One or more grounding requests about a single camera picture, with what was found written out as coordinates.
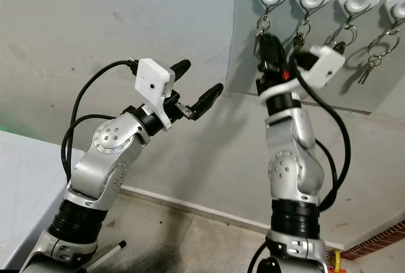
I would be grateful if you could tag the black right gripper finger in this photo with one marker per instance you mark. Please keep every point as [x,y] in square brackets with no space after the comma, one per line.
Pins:
[271,46]

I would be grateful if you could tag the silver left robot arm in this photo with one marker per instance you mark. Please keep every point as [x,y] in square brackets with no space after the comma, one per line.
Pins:
[111,149]

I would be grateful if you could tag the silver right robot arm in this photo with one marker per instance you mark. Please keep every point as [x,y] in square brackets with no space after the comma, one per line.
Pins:
[294,171]

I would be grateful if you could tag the white folding table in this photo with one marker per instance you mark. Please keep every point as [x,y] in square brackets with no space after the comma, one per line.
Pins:
[31,203]

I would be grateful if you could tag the red-brown ribbed strip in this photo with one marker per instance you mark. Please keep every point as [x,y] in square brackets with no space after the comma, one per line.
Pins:
[376,240]

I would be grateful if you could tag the small yellow object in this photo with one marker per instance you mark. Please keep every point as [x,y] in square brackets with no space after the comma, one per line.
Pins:
[334,259]

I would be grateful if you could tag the grey wall panel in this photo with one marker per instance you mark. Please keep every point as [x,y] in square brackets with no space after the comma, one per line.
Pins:
[243,45]

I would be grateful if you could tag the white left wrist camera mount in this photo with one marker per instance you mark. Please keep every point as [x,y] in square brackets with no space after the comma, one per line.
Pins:
[155,83]

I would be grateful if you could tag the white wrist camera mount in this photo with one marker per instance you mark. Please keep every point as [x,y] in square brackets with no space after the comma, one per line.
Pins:
[326,64]
[155,83]

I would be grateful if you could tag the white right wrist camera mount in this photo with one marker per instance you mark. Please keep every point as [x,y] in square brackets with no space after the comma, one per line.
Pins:
[326,64]

